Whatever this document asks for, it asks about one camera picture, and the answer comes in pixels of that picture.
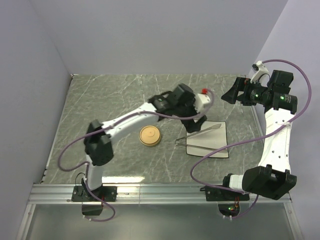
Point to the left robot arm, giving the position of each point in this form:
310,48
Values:
103,135

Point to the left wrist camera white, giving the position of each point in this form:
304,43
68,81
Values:
202,100

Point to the metal serving tongs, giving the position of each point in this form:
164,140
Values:
181,141

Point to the white square plate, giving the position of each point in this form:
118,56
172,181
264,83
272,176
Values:
206,142

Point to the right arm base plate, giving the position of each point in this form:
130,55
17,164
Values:
222,195

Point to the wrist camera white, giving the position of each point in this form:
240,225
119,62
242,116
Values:
260,70
202,100

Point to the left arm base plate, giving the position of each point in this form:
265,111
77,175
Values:
105,193

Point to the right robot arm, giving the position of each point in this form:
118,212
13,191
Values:
272,178

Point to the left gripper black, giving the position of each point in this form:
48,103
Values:
191,126

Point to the beige round lunch box lid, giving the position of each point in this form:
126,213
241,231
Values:
150,136

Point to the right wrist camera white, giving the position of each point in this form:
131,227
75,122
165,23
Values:
260,70

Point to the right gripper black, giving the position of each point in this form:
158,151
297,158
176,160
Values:
241,84

